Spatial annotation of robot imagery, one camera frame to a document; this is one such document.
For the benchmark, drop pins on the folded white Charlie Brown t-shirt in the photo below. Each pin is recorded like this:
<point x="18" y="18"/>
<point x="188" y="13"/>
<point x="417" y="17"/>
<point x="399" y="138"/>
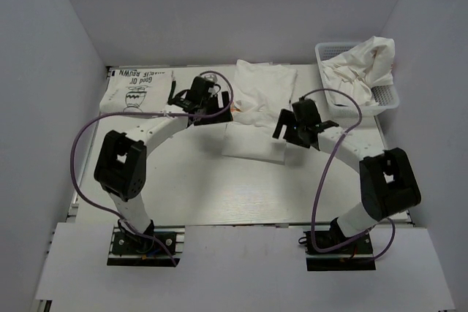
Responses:
<point x="137" y="90"/>

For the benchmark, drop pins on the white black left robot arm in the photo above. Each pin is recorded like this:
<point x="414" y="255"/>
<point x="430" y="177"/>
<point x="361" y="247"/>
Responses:
<point x="121" y="168"/>

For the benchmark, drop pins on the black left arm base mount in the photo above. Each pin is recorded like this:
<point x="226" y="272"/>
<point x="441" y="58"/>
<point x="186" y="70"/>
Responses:
<point x="128" y="250"/>

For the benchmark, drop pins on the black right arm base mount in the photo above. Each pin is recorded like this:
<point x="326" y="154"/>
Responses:
<point x="357" y="256"/>

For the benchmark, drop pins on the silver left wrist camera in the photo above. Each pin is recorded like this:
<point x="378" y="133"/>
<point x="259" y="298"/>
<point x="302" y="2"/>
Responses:
<point x="211" y="77"/>

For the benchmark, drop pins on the crumpled white t-shirt in basket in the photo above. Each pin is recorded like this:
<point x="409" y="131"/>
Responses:
<point x="358" y="70"/>

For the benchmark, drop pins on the white cartoon print t-shirt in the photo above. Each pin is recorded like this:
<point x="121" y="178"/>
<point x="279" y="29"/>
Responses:
<point x="261" y="92"/>

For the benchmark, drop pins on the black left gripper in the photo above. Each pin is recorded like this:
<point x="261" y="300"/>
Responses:
<point x="225" y="116"/>

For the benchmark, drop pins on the white perforated plastic basket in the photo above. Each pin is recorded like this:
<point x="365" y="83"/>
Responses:
<point x="338" y="102"/>

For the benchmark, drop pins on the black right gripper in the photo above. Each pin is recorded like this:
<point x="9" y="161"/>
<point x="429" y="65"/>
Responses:
<point x="287" y="118"/>

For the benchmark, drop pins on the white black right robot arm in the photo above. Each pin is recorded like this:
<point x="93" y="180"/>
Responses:
<point x="387" y="182"/>

